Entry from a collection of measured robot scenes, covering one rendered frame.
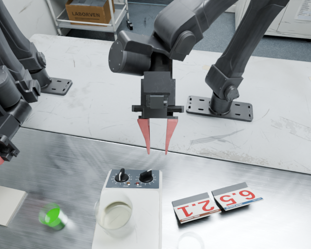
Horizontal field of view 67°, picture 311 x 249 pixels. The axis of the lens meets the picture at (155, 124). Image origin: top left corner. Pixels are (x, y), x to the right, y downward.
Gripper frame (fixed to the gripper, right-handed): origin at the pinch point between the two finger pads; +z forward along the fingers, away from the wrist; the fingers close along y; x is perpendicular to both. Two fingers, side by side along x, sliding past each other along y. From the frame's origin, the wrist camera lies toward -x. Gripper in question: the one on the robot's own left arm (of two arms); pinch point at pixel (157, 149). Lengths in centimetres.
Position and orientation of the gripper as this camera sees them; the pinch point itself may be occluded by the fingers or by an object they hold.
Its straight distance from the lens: 48.5
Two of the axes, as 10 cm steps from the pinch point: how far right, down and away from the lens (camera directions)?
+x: 0.4, -0.4, 10.0
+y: 10.0, 0.2, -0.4
